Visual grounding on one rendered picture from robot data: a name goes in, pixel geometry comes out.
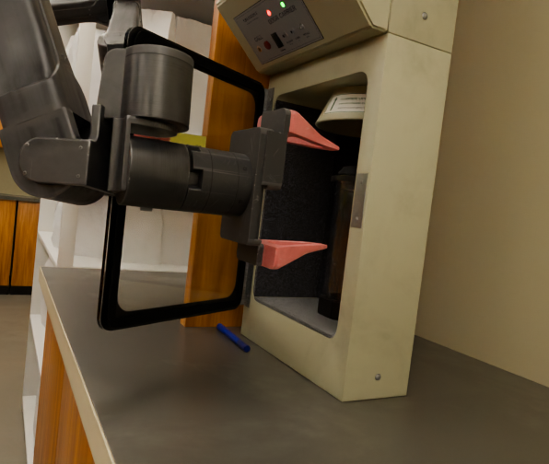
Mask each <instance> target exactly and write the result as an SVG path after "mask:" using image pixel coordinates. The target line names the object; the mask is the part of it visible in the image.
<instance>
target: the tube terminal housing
mask: <svg viewBox="0 0 549 464"><path fill-rule="evenodd" d="M458 3H459V0H391V4H390V12H389V19H388V27H387V30H386V31H385V32H383V33H381V34H379V35H376V36H373V37H371V38H368V39H365V40H363V41H359V42H357V43H354V44H351V45H349V46H346V47H344V48H342V49H339V50H336V51H334V52H329V53H327V54H324V55H322V56H320V57H317V58H314V59H312V60H309V61H307V62H305V63H302V64H298V65H295V66H292V67H290V68H287V69H285V70H283V71H280V72H277V73H275V74H272V75H271V76H270V81H269V88H268V89H270V88H273V87H274V100H273V107H272V110H274V107H275V102H276V101H277V100H281V101H284V102H289V103H293V104H297V105H301V106H305V107H309V108H313V109H317V110H323V109H324V107H325V106H326V104H327V102H328V100H329V99H330V97H331V95H332V94H333V92H334V91H335V90H336V89H337V88H340V87H351V86H368V87H367V95H366V102H365V109H364V117H363V124H362V133H361V140H360V147H359V155H358V162H357V170H356V175H357V173H368V182H367V189H366V197H365V204H364V212H363V219H362V227H361V228H357V227H351V221H350V228H349V236H348V243H347V251H346V259H345V273H344V280H343V288H342V295H341V303H340V310H339V318H338V325H337V331H336V333H335V335H334V336H333V337H332V338H327V337H325V336H323V335H321V334H319V333H318V332H316V331H314V330H312V329H310V328H308V327H306V326H304V325H302V324H300V323H298V322H296V321H294V320H292V319H290V318H288V317H286V316H284V315H282V314H280V313H278V312H276V311H274V310H272V309H270V308H268V307H266V306H264V305H262V304H260V303H259V302H257V301H255V299H254V298H255V297H265V296H254V295H253V285H254V276H255V269H256V265H254V269H253V277H252V285H251V301H250V307H246V306H244V307H243V315H242V323H241V332H240V333H241V334H242V335H244V336H245V337H247V338H248V339H250V340H251V341H253V342H255V343H256V344H258V345H259V346H260V347H262V348H263V349H264V350H265V351H267V352H268V353H270V354H272V355H273V356H275V357H276V358H278V359H279V360H281V361H282V362H284V363H285V364H286V365H288V366H290V367H291V368H293V369H294V370H296V371H297V372H299V373H300V374H301V375H302V376H304V377H306V378H307V379H309V380H310V381H312V382H313V383H314V384H316V385H317V386H319V387H320V388H322V389H324V390H325V391H327V392H328V393H330V394H331V395H333V396H334V397H335V398H337V399H338V400H339V401H341V402H343V401H352V400H370V399H379V398H389V397H397V396H405V395H406V392H407V386H408V378H409V372H410V364H411V357H412V351H413V343H414V336H415V324H416V316H417V310H418V302H419V295H420V288H421V281H422V274H423V267H424V260H425V253H426V240H427V232H428V226H429V218H430V212H431V204H432V198H433V190H434V183H435V177H436V169H437V163H438V150H439V142H440V136H441V128H442V121H443V114H444V107H445V100H446V93H447V86H448V79H449V72H450V58H451V52H452V44H453V38H454V30H455V24H456V17H457V10H458Z"/></svg>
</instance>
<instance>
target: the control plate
mask: <svg viewBox="0 0 549 464"><path fill-rule="evenodd" d="M280 1H283V2H284V3H285V4H286V7H285V8H283V7H281V5H280ZM267 9H269V10H270V11H271V13H272V15H271V16H268V15H267V13H266V10H267ZM233 19H234V20H235V22H236V24H237V25H238V27H239V29H240V31H241V32H242V34H243V35H244V37H245V39H246V40H247V42H248V43H249V44H250V46H251V48H252V50H253V51H254V53H255V54H256V56H257V58H258V59H259V61H260V62H261V64H266V63H268V62H271V61H273V60H275V59H277V58H279V57H282V56H284V55H286V54H289V53H291V52H294V51H296V50H298V49H301V48H303V47H305V46H308V45H310V44H312V43H314V42H316V41H320V40H322V39H324V38H323V36H322V34H321V32H320V30H319V28H318V26H317V25H316V23H315V21H314V19H313V17H312V16H311V14H310V12H309V10H308V9H307V7H306V5H305V3H304V1H303V0H260V1H258V2H257V3H255V4H254V5H253V6H251V7H249V8H248V9H246V10H245V11H243V12H242V13H240V14H239V15H237V16H236V17H234V18H233ZM300 23H301V24H303V26H304V27H305V28H304V29H299V24H300ZM291 28H293V29H295V31H296V34H294V33H291V32H290V31H291ZM275 32H276V34H277V36H278V37H279V39H280V41H281V42H282V43H283V45H284V46H283V47H281V48H278V47H277V45H276V44H275V41H274V40H273V38H272V36H271V34H273V33H275ZM284 32H286V34H287V38H286V37H283V33H284ZM265 41H268V42H269V43H270V45H271V49H270V50H267V49H266V48H265V47H264V44H263V43H264V42H265ZM257 46H260V47H261V49H262V51H261V52H259V51H258V49H257Z"/></svg>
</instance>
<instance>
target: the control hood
mask: <svg viewBox="0 0 549 464"><path fill-rule="evenodd" d="M258 1H260V0H218V1H217V2H216V5H217V9H218V11H219V12H220V14H221V15H222V17H223V19H225V21H226V22H227V24H228V26H229V28H230V29H231V31H232V32H233V34H234V36H235V37H236V39H237V40H238V42H239V44H240V46H241V47H242V49H243V50H244V51H245V53H246V54H247V56H248V57H249V59H250V61H251V63H252V64H253V66H254V67H255V69H256V71H257V72H259V73H260V74H264V75H272V74H275V73H277V72H280V71H283V70H285V69H287V68H290V67H292V66H295V65H298V64H302V63H305V62H307V61H309V60H312V59H314V58H317V57H320V56H322V55H324V54H327V53H329V52H334V51H336V50H339V49H342V48H344V47H346V46H349V45H351V44H354V43H357V42H359V41H363V40H365V39H368V38H371V37H373V36H376V35H379V34H381V33H383V32H385V31H386V30H387V27H388V19H389V12H390V4H391V0H303V1H304V3H305V5H306V7H307V9H308V10H309V12H310V14H311V16H312V17H313V19H314V21H315V23H316V25H317V26H318V28H319V30H320V32H321V34H322V36H323V38H324V39H322V40H320V41H316V42H314V43H312V44H310V45H308V46H305V47H303V48H301V49H298V50H296V51H294V52H291V53H289V54H286V55H284V56H282V57H279V58H277V59H275V60H273V61H271V62H268V63H266V64H261V62H260V61H259V59H258V58H257V56H256V54H255V53H254V51H253V50H252V48H251V46H250V44H249V43H248V42H247V40H246V39H245V37H244V35H243V34H242V32H241V31H240V29H239V27H238V25H237V24H236V22H235V20H234V19H233V18H234V17H236V16H237V15H239V14H240V13H242V12H243V11H245V10H246V9H248V8H249V7H251V6H253V5H254V4H255V3H257V2H258Z"/></svg>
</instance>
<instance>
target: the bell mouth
mask: <svg viewBox="0 0 549 464"><path fill-rule="evenodd" d="M367 87H368V86H351V87H340V88H337V89H336V90H335V91H334V92H333V94H332V95H331V97H330V99H329V100H328V102H327V104H326V106H325V107H324V109H323V111H322V112H321V115H320V117H319V118H318V120H317V121H316V122H315V125H316V126H317V127H318V128H319V129H321V130H324V131H326V132H329V133H336V134H340V135H345V136H351V137H357V138H361V133H362V124H363V117H364V109H365V102H366V95H367Z"/></svg>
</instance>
